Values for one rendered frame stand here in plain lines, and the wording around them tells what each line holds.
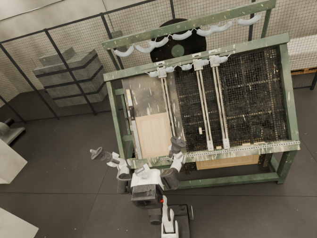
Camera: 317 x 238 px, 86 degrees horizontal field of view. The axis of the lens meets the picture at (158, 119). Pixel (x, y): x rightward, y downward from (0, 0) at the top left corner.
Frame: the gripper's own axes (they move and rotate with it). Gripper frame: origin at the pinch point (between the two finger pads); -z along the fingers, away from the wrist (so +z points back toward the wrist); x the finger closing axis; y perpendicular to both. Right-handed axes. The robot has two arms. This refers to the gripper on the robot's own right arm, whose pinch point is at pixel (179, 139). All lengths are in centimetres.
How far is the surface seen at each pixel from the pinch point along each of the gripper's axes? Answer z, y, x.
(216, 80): 31, 110, -1
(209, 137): 74, 61, -24
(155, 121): 76, 46, 45
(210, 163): 137, 58, -46
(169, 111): 60, 60, 34
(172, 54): 37, 135, 70
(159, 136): 87, 35, 33
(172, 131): 78, 46, 19
